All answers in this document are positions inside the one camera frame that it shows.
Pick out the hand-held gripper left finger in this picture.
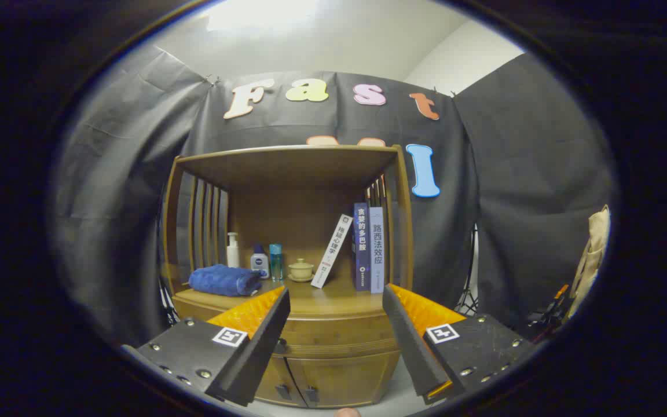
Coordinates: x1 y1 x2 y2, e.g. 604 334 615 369
122 286 291 407

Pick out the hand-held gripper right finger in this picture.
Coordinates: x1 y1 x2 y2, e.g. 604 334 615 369
382 283 543 405

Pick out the wooden drawer with black knob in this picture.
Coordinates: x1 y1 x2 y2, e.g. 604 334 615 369
276 312 402 357

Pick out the wooden cabinet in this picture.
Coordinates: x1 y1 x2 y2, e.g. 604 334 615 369
160 144 415 409

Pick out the black tripod stand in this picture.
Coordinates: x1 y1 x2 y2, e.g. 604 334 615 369
455 223 482 316

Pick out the rolled blue towel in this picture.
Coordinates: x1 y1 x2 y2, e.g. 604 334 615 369
188 264 263 298

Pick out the white bottle with blue cap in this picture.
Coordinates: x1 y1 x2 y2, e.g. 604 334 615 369
251 244 270 280

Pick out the beige lidded teacup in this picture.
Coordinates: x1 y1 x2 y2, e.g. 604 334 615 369
287 258 315 283

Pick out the clear blue bottle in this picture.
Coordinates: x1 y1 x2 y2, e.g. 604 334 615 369
269 243 284 283

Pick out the light blue book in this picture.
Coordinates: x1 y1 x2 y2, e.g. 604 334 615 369
369 207 386 294

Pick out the dark blue book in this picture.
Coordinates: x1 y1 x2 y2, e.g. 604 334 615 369
353 202 371 292

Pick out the white book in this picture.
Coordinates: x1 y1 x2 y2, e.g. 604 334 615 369
310 214 354 289

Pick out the black device with orange tip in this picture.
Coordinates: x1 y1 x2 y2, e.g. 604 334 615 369
527 284 571 339

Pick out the beige cloth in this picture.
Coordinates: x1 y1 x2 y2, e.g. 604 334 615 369
565 204 611 322

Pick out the black backdrop cloth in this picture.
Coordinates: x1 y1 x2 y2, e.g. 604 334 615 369
50 43 618 348

